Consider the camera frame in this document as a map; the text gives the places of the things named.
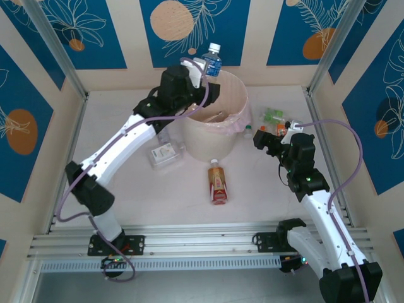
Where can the pink translucent bin liner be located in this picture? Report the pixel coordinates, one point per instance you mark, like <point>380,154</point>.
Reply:
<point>236,121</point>

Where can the cream ribbed plastic bin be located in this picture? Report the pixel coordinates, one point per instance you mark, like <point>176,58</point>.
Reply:
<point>208,142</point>

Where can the green lime label bottle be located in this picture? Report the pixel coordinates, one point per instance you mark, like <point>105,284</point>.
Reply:
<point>271,114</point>

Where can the small circuit board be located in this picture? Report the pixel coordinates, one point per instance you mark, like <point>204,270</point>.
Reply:
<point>292,265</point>
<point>115,260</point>

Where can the aluminium frame post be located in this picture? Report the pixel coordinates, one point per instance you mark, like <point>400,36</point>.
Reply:
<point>339,31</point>
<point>55,44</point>

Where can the red orange drink bottle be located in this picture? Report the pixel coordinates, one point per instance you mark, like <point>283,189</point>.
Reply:
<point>217,186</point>

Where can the orange label bottle gold cap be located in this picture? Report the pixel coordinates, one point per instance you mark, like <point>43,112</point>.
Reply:
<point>263,129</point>

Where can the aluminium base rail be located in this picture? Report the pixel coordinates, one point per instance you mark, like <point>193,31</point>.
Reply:
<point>202,240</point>

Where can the orange label plastic bottle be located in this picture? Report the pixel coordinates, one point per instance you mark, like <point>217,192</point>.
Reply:
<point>280,128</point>

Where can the clear bottle white label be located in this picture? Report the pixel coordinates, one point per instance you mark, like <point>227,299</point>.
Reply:
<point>164,154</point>

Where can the blue label water bottle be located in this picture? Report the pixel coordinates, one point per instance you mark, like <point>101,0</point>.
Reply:
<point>214,61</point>

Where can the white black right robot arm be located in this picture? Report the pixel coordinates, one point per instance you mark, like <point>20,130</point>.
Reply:
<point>328,227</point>

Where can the aluminium side rail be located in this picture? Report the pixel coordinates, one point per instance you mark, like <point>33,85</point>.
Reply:
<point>312,107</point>
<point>77,126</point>

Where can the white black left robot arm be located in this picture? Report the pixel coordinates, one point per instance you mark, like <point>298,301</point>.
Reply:
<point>107,158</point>

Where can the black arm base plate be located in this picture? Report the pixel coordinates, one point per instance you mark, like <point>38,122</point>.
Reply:
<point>265,241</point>
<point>135,244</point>

